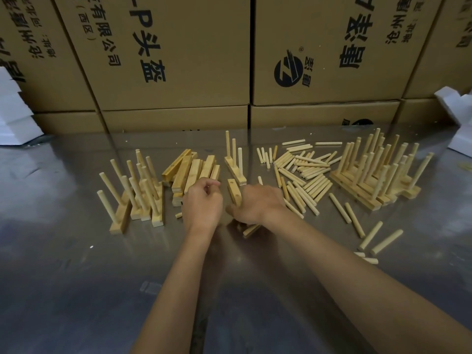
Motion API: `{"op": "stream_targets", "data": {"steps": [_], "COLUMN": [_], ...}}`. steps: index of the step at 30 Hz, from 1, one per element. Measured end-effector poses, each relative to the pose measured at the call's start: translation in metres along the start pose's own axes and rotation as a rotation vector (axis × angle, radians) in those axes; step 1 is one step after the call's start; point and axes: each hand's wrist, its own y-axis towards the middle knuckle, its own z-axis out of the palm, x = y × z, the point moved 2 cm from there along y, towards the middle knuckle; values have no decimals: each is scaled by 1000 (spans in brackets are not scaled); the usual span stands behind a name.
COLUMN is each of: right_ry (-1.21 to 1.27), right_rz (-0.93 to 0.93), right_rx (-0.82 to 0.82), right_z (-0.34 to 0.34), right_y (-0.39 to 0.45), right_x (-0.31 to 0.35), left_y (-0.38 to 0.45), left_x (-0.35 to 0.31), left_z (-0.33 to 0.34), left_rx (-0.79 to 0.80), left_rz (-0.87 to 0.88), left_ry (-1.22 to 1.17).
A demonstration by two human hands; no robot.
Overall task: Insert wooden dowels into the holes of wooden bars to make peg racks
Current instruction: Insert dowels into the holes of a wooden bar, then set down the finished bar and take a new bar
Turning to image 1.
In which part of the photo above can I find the stack of white foam blocks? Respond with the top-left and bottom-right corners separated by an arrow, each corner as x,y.
434,86 -> 472,158
0,66 -> 44,146

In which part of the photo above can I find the person's right hand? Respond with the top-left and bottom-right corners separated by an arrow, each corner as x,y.
225,184 -> 287,225

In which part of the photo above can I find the person's right forearm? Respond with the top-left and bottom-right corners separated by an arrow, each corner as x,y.
262,202 -> 472,354

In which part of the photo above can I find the person's left hand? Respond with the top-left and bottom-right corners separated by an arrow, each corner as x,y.
181,177 -> 225,236

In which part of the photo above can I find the pile of wooden dowels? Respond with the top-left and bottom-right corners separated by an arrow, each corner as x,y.
175,139 -> 405,265

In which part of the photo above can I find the clear tape patch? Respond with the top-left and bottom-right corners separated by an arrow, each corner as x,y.
140,280 -> 163,295

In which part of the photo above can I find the pile of drilled wooden bars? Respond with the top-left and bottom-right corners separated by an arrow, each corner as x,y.
161,148 -> 221,207

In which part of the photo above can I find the person's left forearm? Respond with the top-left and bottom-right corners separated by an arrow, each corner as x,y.
132,228 -> 218,354

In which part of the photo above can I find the stack of brown cardboard boxes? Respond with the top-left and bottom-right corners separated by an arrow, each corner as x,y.
0,0 -> 472,135

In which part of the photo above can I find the shiny metal table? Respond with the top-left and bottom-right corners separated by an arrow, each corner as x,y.
0,123 -> 472,354

